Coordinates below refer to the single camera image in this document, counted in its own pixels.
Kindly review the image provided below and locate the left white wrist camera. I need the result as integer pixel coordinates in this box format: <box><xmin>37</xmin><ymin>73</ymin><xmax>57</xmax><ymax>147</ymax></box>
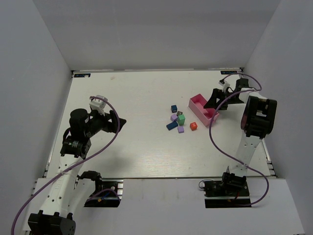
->
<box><xmin>89</xmin><ymin>95</ymin><xmax>108</xmax><ymax>116</ymax></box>

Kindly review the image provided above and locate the dark blue wood block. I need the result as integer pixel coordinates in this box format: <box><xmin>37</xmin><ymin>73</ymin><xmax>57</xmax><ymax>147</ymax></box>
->
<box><xmin>166</xmin><ymin>121</ymin><xmax>178</xmax><ymax>131</ymax></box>

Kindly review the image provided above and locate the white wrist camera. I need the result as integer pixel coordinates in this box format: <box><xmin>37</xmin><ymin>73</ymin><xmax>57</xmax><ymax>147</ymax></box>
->
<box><xmin>219</xmin><ymin>79</ymin><xmax>230</xmax><ymax>93</ymax></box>
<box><xmin>89</xmin><ymin>95</ymin><xmax>108</xmax><ymax>116</ymax></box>

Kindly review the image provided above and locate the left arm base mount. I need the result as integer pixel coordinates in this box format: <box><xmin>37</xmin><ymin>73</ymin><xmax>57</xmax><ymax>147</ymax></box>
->
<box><xmin>79</xmin><ymin>171</ymin><xmax>124</xmax><ymax>208</ymax></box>

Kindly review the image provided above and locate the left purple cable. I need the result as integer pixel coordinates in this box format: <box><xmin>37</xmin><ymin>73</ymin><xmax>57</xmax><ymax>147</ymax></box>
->
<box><xmin>11</xmin><ymin>94</ymin><xmax>120</xmax><ymax>235</ymax></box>

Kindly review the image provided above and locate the green hospital wood block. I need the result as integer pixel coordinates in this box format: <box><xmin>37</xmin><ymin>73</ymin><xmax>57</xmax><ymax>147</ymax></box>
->
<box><xmin>177</xmin><ymin>114</ymin><xmax>185</xmax><ymax>126</ymax></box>

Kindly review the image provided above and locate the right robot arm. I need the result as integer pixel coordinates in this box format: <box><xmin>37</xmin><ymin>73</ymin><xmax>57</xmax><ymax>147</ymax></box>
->
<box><xmin>204</xmin><ymin>75</ymin><xmax>277</xmax><ymax>197</ymax></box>

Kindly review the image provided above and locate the purple cable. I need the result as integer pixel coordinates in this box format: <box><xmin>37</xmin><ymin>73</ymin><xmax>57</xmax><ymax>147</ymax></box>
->
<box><xmin>209</xmin><ymin>74</ymin><xmax>270</xmax><ymax>208</ymax></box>
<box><xmin>11</xmin><ymin>94</ymin><xmax>120</xmax><ymax>235</ymax></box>

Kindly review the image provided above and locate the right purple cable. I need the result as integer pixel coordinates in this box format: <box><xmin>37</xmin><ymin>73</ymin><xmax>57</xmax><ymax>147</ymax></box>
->
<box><xmin>209</xmin><ymin>74</ymin><xmax>270</xmax><ymax>208</ymax></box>

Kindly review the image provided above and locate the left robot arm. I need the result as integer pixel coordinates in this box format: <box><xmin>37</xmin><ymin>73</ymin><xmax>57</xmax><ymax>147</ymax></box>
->
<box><xmin>28</xmin><ymin>108</ymin><xmax>126</xmax><ymax>235</ymax></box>

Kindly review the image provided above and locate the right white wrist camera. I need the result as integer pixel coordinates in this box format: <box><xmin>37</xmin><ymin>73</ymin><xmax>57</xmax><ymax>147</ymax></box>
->
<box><xmin>219</xmin><ymin>79</ymin><xmax>230</xmax><ymax>93</ymax></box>

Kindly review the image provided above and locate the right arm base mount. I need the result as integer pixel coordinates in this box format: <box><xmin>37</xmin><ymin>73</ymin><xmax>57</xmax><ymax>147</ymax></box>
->
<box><xmin>198</xmin><ymin>179</ymin><xmax>251</xmax><ymax>209</ymax></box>

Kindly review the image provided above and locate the right blue table label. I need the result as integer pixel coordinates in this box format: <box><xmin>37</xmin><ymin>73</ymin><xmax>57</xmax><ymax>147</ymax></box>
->
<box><xmin>221</xmin><ymin>70</ymin><xmax>238</xmax><ymax>75</ymax></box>

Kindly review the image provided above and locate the red orange wood cube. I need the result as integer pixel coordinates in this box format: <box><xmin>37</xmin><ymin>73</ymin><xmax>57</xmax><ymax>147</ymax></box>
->
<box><xmin>190</xmin><ymin>122</ymin><xmax>198</xmax><ymax>131</ymax></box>

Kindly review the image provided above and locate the small lilac wood block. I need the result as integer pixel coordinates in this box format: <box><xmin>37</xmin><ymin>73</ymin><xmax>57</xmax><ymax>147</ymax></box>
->
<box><xmin>178</xmin><ymin>126</ymin><xmax>184</xmax><ymax>133</ymax></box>

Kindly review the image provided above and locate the small dark blue wood cube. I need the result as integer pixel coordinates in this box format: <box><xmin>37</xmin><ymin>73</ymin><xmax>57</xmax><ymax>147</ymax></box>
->
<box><xmin>171</xmin><ymin>105</ymin><xmax>177</xmax><ymax>113</ymax></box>

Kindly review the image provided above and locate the blue table label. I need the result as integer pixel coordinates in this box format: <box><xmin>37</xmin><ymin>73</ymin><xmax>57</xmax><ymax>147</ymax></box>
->
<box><xmin>221</xmin><ymin>70</ymin><xmax>238</xmax><ymax>75</ymax></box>
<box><xmin>74</xmin><ymin>73</ymin><xmax>91</xmax><ymax>78</ymax></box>

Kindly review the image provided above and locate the left blue table label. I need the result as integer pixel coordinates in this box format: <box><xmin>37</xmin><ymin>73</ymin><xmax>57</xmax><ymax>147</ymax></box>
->
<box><xmin>74</xmin><ymin>73</ymin><xmax>91</xmax><ymax>78</ymax></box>

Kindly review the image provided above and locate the pink plastic box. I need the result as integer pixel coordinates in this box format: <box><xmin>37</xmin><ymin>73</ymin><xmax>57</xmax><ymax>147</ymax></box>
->
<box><xmin>188</xmin><ymin>94</ymin><xmax>215</xmax><ymax>127</ymax></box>

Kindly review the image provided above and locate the large lilac wood block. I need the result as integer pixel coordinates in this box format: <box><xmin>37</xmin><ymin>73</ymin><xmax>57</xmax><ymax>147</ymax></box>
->
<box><xmin>170</xmin><ymin>114</ymin><xmax>178</xmax><ymax>121</ymax></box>

